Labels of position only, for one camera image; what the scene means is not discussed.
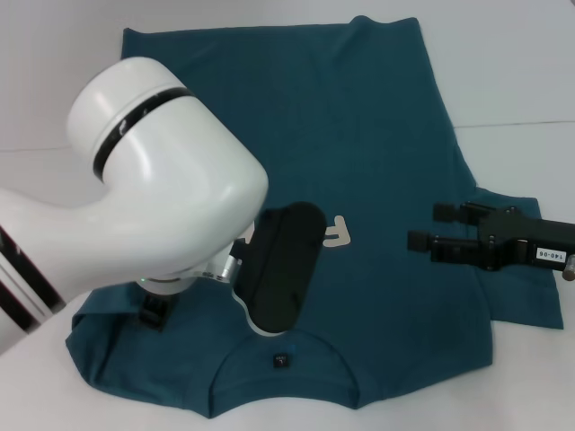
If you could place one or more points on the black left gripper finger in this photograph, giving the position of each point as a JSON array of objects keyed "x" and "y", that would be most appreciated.
[{"x": 155, "y": 312}]

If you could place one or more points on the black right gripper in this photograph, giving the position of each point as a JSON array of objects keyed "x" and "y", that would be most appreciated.
[{"x": 507, "y": 239}]

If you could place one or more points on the teal t-shirt with FREE print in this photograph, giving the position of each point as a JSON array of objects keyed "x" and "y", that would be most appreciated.
[{"x": 359, "y": 134}]

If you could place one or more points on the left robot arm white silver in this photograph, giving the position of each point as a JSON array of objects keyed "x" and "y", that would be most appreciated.
[{"x": 157, "y": 179}]

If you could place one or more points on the silver black wrist camera box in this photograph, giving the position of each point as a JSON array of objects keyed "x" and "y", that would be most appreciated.
[{"x": 278, "y": 269}]

